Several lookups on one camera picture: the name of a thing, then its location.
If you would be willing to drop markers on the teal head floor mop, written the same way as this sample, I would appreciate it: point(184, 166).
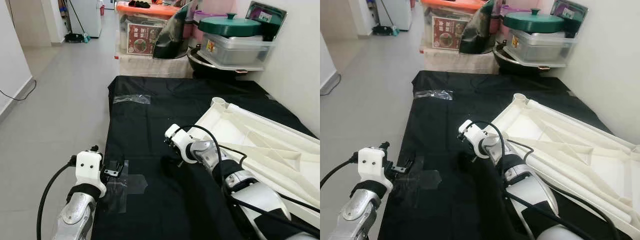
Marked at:
point(77, 37)
point(385, 31)

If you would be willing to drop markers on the black plastic bag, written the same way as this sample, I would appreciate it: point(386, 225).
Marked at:
point(172, 35)
point(480, 30)

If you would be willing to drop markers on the clear storage box orange lid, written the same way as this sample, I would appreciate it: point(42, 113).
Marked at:
point(145, 9)
point(450, 4)

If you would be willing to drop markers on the dark green round pot lid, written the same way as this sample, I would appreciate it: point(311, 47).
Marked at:
point(230, 26)
point(535, 22)

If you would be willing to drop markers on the black round wok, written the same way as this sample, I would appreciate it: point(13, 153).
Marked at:
point(515, 64)
point(210, 66)

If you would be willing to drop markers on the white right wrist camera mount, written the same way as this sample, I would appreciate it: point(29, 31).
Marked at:
point(472, 131)
point(177, 136)

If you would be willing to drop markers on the white plastic children table top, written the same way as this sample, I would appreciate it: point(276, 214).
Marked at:
point(230, 127)
point(520, 125)

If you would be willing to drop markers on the white appliance cabinet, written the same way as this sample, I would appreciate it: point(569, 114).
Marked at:
point(87, 15)
point(395, 12)

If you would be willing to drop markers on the black tablecloth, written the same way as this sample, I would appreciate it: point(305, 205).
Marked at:
point(440, 135)
point(150, 140)

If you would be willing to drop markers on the clear tape strip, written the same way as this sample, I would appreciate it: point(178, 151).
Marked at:
point(131, 99)
point(434, 94)

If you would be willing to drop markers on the red printed carton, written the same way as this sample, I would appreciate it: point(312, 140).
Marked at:
point(447, 32)
point(142, 39)

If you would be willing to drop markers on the crumpled clear tape patch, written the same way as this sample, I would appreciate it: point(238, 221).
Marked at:
point(425, 177)
point(125, 185)

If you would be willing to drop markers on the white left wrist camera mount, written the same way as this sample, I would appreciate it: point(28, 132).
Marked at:
point(372, 162)
point(89, 167)

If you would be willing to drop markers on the clear plastic container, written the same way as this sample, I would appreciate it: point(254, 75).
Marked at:
point(540, 47)
point(235, 50)

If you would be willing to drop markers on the pink plastic container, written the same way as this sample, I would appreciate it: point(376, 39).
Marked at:
point(510, 10)
point(202, 16)

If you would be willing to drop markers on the white towel cloth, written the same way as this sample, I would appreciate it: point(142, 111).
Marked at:
point(457, 60)
point(150, 65)

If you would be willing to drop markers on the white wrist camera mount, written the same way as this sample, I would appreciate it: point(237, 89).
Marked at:
point(177, 136)
point(472, 131)
point(372, 162)
point(89, 167)

